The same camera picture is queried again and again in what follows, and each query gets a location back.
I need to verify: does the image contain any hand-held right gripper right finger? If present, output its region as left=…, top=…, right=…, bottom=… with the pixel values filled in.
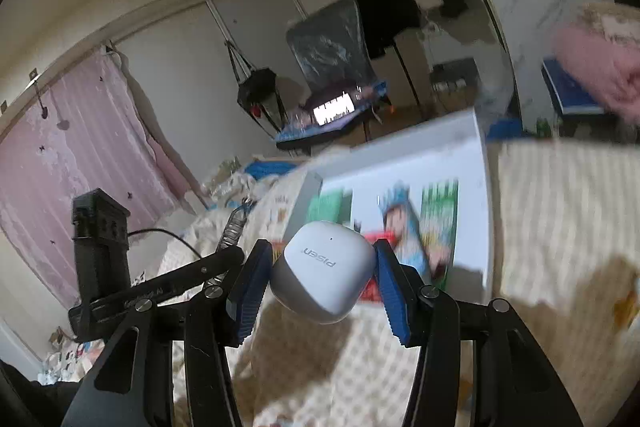
left=372, top=238, right=583, bottom=427

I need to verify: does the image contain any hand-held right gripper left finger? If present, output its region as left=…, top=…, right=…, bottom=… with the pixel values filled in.
left=60, top=238, right=275, bottom=427

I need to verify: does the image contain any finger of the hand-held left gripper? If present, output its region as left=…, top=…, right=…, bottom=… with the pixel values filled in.
left=131, top=246, right=247, bottom=304

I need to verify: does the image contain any red foil snack packet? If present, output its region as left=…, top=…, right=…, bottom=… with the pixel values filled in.
left=361, top=231, right=396, bottom=304

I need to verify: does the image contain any silver foil packet strip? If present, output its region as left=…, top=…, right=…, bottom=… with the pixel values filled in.
left=220, top=198, right=252, bottom=253

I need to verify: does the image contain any white earbud case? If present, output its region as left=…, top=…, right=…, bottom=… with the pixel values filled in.
left=270, top=220, right=377, bottom=325

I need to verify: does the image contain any blue cartoon candy box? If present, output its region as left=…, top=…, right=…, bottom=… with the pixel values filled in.
left=377, top=182, right=431, bottom=280

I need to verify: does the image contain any green cartoon candy box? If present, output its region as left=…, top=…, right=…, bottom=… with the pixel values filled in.
left=420, top=179, right=460, bottom=288

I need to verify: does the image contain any mint green bottle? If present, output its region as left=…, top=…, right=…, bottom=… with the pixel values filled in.
left=306, top=188, right=354, bottom=228

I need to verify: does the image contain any white shallow cardboard box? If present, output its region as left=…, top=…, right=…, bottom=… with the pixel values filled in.
left=286, top=109, right=496, bottom=303

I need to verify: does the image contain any pink curtain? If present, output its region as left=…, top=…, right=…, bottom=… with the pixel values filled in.
left=0, top=51, right=187, bottom=310

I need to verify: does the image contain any blue towel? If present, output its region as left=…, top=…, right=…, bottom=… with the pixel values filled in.
left=246, top=158, right=302, bottom=182

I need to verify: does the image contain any blue folding table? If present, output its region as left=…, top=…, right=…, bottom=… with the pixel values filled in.
left=274, top=79, right=390, bottom=154

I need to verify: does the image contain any checkered printed blanket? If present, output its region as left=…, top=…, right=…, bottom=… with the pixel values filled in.
left=150, top=141, right=640, bottom=427

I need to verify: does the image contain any black hanging bag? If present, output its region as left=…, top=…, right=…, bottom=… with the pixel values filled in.
left=227, top=41, right=282, bottom=120

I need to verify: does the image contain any dark storage crate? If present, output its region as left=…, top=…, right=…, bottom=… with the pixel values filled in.
left=431, top=58, right=479, bottom=118

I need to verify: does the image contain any plastic-covered dark board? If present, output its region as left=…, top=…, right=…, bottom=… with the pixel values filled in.
left=285, top=0, right=374, bottom=100

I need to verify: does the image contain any blue book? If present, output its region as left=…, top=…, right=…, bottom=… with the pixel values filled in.
left=541, top=58, right=609, bottom=116

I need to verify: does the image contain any pink folded blanket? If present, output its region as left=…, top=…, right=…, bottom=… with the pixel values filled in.
left=551, top=19, right=640, bottom=130

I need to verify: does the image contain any beige patterned cushion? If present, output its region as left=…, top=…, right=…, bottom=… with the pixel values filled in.
left=574, top=1, right=640, bottom=44

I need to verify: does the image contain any black cable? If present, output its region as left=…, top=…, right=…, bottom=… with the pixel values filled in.
left=126, top=228, right=202, bottom=259

